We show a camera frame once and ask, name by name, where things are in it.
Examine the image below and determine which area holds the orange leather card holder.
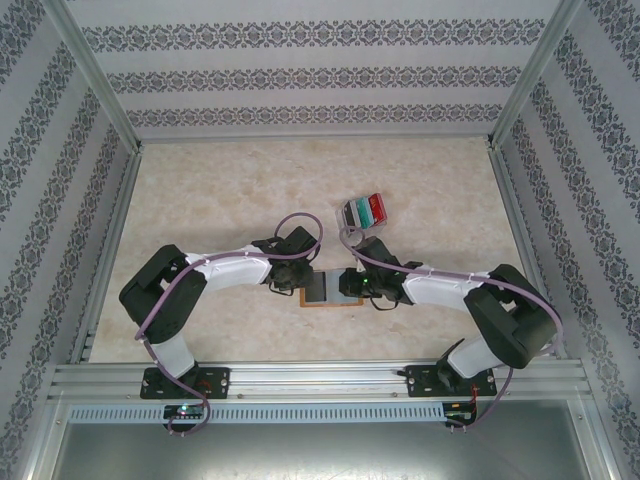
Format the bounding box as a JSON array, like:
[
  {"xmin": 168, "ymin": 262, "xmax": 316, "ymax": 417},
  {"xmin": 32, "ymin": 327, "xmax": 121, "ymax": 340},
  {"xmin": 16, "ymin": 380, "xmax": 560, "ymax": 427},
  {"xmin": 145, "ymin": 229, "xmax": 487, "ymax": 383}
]
[{"xmin": 298, "ymin": 268, "xmax": 366, "ymax": 310}]

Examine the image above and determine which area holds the clear acrylic card stand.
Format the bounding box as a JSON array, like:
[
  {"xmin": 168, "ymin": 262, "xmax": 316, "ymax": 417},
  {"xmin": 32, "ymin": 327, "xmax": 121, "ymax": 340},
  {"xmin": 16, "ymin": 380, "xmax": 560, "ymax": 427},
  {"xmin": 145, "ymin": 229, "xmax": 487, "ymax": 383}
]
[{"xmin": 333, "ymin": 192, "xmax": 391, "ymax": 232}]

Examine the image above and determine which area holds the red credit card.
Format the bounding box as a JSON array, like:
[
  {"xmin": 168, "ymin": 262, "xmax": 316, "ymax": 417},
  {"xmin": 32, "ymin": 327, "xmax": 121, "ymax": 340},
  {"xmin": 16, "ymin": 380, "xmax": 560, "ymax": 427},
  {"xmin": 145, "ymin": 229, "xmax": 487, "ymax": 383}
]
[{"xmin": 367, "ymin": 192, "xmax": 390, "ymax": 224}]

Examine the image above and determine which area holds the small controller board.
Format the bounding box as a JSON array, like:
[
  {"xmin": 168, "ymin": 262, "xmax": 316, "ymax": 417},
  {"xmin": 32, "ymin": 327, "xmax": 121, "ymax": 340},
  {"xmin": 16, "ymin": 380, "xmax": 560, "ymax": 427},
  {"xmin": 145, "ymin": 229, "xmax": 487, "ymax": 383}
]
[
  {"xmin": 163, "ymin": 402, "xmax": 207, "ymax": 420},
  {"xmin": 443, "ymin": 399, "xmax": 480, "ymax": 429}
]

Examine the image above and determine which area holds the grey metal sheet panel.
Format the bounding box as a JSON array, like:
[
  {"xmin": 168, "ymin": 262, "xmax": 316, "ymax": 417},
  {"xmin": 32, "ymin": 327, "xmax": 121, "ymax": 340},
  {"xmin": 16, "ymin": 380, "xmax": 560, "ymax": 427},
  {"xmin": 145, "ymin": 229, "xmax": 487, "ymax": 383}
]
[{"xmin": 47, "ymin": 419, "xmax": 609, "ymax": 480}]

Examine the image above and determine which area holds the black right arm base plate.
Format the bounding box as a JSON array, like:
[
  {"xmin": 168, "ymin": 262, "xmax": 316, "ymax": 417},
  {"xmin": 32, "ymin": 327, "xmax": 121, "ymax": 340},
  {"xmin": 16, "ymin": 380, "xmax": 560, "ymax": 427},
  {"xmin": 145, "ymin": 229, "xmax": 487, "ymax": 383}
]
[{"xmin": 406, "ymin": 363, "xmax": 498, "ymax": 400}]

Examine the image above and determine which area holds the aluminium mounting rail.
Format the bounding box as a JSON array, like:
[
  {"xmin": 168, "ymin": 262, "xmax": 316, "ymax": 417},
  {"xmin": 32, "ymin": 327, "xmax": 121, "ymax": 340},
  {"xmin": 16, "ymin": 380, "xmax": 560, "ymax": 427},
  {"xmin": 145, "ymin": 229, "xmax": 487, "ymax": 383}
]
[{"xmin": 47, "ymin": 360, "xmax": 596, "ymax": 401}]

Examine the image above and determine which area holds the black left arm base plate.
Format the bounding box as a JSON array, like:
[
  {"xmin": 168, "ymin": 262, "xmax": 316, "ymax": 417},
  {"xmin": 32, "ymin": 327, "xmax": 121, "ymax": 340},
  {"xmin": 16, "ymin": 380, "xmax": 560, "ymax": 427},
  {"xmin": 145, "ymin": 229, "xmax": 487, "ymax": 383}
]
[{"xmin": 141, "ymin": 365, "xmax": 232, "ymax": 401}]

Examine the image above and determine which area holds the slotted grey cable duct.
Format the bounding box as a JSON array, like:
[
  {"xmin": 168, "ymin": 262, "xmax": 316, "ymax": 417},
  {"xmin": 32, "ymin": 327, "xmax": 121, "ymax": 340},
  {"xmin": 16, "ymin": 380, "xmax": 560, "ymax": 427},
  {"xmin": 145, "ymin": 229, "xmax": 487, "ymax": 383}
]
[{"xmin": 66, "ymin": 402, "xmax": 447, "ymax": 425}]

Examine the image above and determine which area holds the aluminium side rail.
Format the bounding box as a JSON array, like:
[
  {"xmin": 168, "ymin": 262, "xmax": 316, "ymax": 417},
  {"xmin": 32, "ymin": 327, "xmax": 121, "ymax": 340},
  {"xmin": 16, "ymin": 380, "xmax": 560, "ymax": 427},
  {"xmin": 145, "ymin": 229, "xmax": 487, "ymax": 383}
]
[
  {"xmin": 67, "ymin": 144, "xmax": 146, "ymax": 365},
  {"xmin": 485, "ymin": 142, "xmax": 571, "ymax": 361}
]

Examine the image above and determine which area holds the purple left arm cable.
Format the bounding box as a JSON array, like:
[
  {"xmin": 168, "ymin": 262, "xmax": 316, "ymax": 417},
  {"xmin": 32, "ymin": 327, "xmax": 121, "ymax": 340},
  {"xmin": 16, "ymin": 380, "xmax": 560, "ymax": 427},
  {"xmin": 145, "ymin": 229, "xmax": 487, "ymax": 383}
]
[{"xmin": 134, "ymin": 212, "xmax": 326, "ymax": 437}]

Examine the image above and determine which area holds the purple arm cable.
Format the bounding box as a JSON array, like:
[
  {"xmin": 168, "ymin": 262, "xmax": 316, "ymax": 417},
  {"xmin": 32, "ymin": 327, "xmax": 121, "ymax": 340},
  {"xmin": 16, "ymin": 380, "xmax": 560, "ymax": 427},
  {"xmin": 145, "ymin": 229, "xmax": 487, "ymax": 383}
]
[
  {"xmin": 134, "ymin": 212, "xmax": 326, "ymax": 437},
  {"xmin": 339, "ymin": 227, "xmax": 564, "ymax": 432}
]

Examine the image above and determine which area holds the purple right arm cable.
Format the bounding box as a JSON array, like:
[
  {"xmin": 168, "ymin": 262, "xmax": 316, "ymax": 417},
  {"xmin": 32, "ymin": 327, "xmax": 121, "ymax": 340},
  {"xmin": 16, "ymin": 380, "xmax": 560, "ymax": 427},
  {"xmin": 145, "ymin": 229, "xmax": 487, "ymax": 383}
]
[{"xmin": 339, "ymin": 227, "xmax": 564, "ymax": 432}]

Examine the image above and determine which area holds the aluminium frame post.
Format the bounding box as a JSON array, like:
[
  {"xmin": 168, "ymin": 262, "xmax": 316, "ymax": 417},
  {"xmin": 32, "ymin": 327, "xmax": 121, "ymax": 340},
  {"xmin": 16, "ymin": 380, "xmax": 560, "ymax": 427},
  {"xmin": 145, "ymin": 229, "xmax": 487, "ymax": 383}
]
[
  {"xmin": 487, "ymin": 0, "xmax": 591, "ymax": 151},
  {"xmin": 42, "ymin": 0, "xmax": 144, "ymax": 151}
]

